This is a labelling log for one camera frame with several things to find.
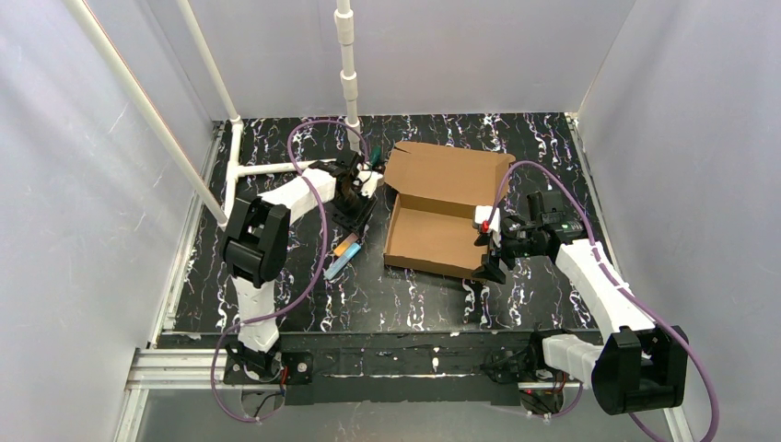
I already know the green handled screwdriver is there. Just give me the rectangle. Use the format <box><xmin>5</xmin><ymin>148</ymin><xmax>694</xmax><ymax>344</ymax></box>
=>
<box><xmin>367</xmin><ymin>146</ymin><xmax>386</xmax><ymax>173</ymax></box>

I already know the blue highlighter marker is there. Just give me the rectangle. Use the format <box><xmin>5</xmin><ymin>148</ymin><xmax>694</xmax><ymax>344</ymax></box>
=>
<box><xmin>323</xmin><ymin>243</ymin><xmax>361</xmax><ymax>281</ymax></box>

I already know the aluminium rail frame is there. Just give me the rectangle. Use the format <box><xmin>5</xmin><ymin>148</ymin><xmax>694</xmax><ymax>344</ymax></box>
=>
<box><xmin>113</xmin><ymin>112</ymin><xmax>697</xmax><ymax>442</ymax></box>

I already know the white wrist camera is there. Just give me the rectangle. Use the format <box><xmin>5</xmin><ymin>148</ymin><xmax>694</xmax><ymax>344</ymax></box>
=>
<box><xmin>357</xmin><ymin>170</ymin><xmax>384</xmax><ymax>197</ymax></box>
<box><xmin>472</xmin><ymin>205</ymin><xmax>501</xmax><ymax>235</ymax></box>

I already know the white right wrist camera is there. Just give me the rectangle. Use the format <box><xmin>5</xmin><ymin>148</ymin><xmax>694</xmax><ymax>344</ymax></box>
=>
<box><xmin>472</xmin><ymin>205</ymin><xmax>501</xmax><ymax>235</ymax></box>

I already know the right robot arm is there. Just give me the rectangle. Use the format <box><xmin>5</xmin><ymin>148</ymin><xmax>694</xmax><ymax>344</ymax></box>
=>
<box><xmin>472</xmin><ymin>191</ymin><xmax>689</xmax><ymax>415</ymax></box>

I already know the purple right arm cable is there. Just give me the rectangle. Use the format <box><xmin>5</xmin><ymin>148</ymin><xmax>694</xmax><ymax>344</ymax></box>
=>
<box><xmin>487</xmin><ymin>160</ymin><xmax>721</xmax><ymax>442</ymax></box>

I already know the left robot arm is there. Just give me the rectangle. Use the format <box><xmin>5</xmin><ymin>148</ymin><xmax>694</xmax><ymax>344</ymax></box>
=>
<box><xmin>221</xmin><ymin>151</ymin><xmax>383</xmax><ymax>353</ymax></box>

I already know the orange pink highlighter marker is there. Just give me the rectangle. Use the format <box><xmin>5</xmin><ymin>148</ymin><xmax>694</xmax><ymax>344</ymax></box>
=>
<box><xmin>333</xmin><ymin>233</ymin><xmax>358</xmax><ymax>257</ymax></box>

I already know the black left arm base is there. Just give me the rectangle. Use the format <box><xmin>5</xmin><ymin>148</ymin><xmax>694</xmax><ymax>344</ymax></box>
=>
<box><xmin>223</xmin><ymin>342</ymin><xmax>314</xmax><ymax>386</ymax></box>

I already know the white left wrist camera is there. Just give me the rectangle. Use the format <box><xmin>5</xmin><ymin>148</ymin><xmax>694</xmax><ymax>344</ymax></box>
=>
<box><xmin>357</xmin><ymin>170</ymin><xmax>384</xmax><ymax>197</ymax></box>

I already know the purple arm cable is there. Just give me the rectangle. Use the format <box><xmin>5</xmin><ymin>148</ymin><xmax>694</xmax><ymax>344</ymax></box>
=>
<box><xmin>487</xmin><ymin>160</ymin><xmax>721</xmax><ymax>442</ymax></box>
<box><xmin>210</xmin><ymin>119</ymin><xmax>373</xmax><ymax>424</ymax></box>

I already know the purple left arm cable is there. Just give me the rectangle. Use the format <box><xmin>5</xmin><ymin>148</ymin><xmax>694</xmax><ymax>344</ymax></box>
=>
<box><xmin>210</xmin><ymin>119</ymin><xmax>373</xmax><ymax>424</ymax></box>

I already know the white pvc pipe frame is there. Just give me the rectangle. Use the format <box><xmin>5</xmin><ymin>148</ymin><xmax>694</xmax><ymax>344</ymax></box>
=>
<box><xmin>64</xmin><ymin>0</ymin><xmax>364</xmax><ymax>234</ymax></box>

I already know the brown cardboard box sheet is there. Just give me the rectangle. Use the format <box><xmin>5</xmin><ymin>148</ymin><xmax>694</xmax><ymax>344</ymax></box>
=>
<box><xmin>383</xmin><ymin>141</ymin><xmax>516</xmax><ymax>279</ymax></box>

